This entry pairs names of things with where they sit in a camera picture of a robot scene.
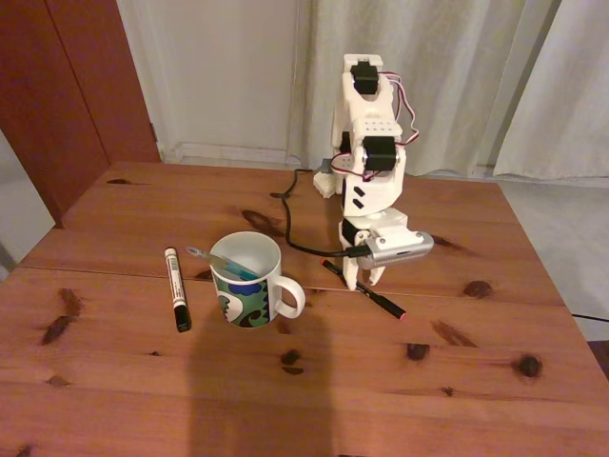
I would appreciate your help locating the narrow white curtain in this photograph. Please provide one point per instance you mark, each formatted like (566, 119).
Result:
(571, 95)

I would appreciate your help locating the brown wooden cabinet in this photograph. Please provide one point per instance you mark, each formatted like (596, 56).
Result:
(57, 95)

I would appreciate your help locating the silver camera box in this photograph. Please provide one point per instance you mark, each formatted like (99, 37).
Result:
(399, 250)

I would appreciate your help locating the black pen with red ends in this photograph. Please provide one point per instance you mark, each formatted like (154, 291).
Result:
(390, 304)

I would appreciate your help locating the teal mechanical pencil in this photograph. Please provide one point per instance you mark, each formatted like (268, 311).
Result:
(209, 257)

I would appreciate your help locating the wide white curtain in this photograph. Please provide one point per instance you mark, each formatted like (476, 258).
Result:
(476, 47)

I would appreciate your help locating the white mug, green blue pattern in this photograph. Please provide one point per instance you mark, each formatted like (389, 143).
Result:
(238, 304)

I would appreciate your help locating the white marker with black cap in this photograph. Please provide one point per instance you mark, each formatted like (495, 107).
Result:
(176, 285)

